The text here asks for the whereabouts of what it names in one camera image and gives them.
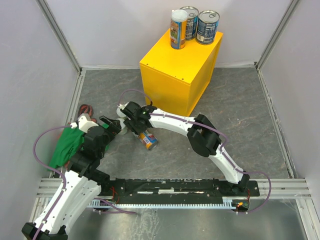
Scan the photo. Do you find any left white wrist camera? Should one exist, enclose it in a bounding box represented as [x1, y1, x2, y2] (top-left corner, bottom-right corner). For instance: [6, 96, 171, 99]
[70, 113, 99, 134]

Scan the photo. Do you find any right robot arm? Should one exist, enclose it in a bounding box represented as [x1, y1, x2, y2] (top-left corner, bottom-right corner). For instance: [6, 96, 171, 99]
[117, 101, 250, 193]

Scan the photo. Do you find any yellow box counter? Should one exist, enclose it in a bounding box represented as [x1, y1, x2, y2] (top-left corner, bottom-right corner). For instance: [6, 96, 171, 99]
[139, 30, 224, 116]

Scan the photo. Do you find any grey slotted cable duct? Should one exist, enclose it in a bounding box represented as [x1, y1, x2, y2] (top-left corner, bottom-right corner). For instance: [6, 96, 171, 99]
[89, 197, 237, 208]

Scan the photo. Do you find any green cloth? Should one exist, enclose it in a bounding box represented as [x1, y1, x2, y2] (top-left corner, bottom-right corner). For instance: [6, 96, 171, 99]
[48, 128, 85, 169]

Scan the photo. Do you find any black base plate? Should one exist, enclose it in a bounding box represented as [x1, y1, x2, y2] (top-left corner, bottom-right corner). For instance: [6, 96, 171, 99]
[99, 178, 260, 206]

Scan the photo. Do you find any red black strap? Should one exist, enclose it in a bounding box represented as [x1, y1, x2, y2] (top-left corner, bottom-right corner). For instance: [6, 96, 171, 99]
[78, 104, 97, 123]

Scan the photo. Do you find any blue chicken soup can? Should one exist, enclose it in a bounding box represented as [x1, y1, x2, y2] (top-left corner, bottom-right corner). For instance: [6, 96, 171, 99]
[180, 6, 199, 41]

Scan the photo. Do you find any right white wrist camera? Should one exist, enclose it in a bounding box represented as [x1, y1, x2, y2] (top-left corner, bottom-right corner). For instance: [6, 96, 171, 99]
[117, 102, 129, 112]

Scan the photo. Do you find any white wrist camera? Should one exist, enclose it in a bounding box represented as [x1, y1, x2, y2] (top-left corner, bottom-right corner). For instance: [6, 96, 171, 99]
[70, 113, 99, 134]
[117, 102, 129, 112]

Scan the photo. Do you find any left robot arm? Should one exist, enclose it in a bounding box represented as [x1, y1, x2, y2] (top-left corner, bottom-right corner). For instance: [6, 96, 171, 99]
[21, 113, 125, 240]

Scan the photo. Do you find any dark blue soup can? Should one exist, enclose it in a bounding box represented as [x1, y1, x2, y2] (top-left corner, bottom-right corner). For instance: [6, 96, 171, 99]
[196, 10, 220, 45]

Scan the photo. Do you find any white lid yellow can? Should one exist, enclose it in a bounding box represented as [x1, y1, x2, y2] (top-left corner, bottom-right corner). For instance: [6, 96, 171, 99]
[116, 106, 127, 118]

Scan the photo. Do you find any cartoon label can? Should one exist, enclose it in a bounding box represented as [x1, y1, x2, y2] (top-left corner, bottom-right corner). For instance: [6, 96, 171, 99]
[170, 9, 188, 50]
[137, 130, 158, 151]

